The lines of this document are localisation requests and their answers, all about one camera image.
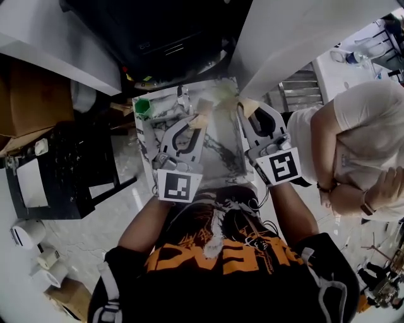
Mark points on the black wheeled machine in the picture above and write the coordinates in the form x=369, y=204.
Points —
x=164, y=34

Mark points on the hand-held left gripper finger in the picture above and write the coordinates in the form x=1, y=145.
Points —
x=199, y=145
x=168, y=138

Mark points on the small cardboard box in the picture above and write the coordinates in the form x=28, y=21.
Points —
x=72, y=298

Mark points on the thin tripod stand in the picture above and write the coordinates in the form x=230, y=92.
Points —
x=377, y=249

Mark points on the white pillar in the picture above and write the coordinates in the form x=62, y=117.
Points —
x=300, y=34
x=57, y=41

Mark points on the white cylindrical appliance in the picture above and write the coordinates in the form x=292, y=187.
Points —
x=28, y=234

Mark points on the marble pattern tray table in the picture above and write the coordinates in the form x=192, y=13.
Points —
x=221, y=148

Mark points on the small beige device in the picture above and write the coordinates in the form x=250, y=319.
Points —
x=47, y=258

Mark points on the white rectangular basin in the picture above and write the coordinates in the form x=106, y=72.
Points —
x=31, y=183

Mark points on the green hexagonal cup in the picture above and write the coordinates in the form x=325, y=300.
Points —
x=143, y=108

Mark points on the person's left forearm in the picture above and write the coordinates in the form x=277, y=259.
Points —
x=142, y=227

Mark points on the small metal vanity faucet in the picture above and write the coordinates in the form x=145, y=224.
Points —
x=11, y=164

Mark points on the small white soap dish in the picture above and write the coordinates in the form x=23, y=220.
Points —
x=41, y=147

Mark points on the white cylindrical bin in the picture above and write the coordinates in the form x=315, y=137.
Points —
x=82, y=97

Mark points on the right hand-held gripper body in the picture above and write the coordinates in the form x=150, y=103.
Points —
x=281, y=167

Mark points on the clear yellowish cup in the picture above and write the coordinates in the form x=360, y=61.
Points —
x=224, y=90

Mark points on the metal rack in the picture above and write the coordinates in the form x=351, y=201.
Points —
x=300, y=91

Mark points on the person's right forearm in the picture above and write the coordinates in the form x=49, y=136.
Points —
x=290, y=214

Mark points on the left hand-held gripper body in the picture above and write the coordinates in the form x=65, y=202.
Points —
x=176, y=186

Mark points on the person's black orange t-shirt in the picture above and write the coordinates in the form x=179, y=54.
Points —
x=221, y=290

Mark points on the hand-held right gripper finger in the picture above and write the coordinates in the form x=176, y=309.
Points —
x=277, y=121
x=228, y=102

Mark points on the clear water bottle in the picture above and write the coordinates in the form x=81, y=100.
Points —
x=355, y=58

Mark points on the white table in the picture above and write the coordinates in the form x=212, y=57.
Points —
x=331, y=75

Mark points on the white paper roll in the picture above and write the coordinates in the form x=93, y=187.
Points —
x=50, y=277

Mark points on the black speckled vanity cabinet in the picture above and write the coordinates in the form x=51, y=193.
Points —
x=79, y=170

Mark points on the large cardboard box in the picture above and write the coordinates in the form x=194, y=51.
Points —
x=34, y=97

